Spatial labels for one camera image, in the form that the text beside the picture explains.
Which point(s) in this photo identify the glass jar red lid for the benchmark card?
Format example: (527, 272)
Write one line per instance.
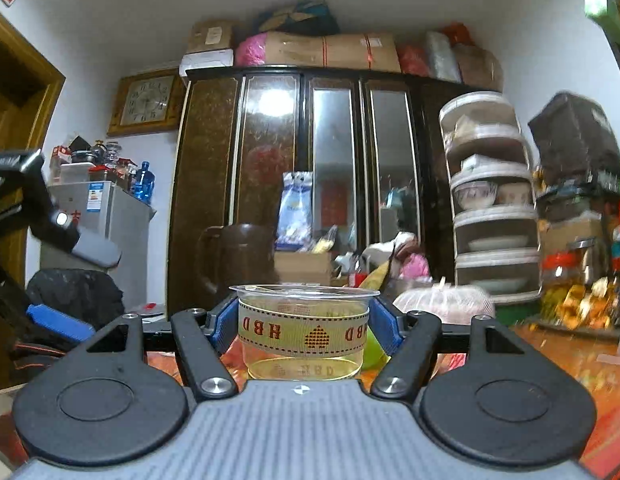
(560, 271)

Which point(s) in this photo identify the blue floral white bowl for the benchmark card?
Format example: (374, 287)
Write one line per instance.
(476, 195)

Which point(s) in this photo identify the green plastic cup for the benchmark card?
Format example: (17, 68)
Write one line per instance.
(374, 358)

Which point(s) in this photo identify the black garbage bag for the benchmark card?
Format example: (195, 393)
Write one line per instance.
(89, 295)

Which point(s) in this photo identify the cardboard box with label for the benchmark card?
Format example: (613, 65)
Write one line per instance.
(303, 267)

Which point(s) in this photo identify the olive green cloth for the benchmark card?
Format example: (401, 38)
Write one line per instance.
(377, 279)

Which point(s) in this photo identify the white carton box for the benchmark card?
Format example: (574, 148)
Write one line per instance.
(150, 313)

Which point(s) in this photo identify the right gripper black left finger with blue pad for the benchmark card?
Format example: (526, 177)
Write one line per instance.
(201, 338)

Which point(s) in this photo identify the tray of dried orange peels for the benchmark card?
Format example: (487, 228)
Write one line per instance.
(591, 310)

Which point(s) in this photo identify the dark wooden wardrobe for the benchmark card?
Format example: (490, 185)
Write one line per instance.
(360, 134)

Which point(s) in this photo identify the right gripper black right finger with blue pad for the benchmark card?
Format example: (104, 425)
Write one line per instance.
(409, 339)

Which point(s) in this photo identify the white tiered dish rack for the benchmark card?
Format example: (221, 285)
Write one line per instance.
(494, 209)

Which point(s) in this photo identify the red floral tablecloth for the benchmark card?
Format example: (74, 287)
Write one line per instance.
(592, 362)

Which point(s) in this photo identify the blue water bottle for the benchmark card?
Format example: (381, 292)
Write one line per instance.
(143, 183)

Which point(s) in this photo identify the long cardboard box on wardrobe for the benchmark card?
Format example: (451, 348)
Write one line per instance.
(349, 51)

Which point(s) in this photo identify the clear plastic cup HBD band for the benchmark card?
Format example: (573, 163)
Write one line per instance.
(297, 331)

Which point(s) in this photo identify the pink plastic bag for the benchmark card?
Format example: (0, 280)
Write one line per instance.
(414, 267)

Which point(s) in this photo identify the wooden framed wall clock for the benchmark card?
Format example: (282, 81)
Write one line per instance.
(149, 102)

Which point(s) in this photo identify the brown plastic pitcher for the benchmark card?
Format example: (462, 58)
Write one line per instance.
(240, 254)

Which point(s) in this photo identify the grey small refrigerator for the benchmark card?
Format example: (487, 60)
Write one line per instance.
(106, 209)

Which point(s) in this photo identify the white mesh food cover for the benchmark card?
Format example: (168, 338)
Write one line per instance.
(452, 304)

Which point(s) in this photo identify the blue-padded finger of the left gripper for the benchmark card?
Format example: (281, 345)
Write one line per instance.
(59, 323)

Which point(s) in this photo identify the blue white snack bag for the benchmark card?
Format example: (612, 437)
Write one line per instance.
(294, 226)

